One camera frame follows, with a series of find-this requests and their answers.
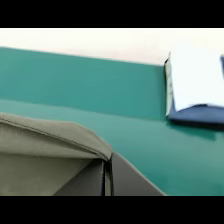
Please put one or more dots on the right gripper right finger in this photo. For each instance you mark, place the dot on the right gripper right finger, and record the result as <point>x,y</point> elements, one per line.
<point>131,181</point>

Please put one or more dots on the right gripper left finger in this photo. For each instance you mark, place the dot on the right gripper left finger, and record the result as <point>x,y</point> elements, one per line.
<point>87,181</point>

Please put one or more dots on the white garment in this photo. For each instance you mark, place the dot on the white garment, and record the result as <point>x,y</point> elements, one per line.
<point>196,78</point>

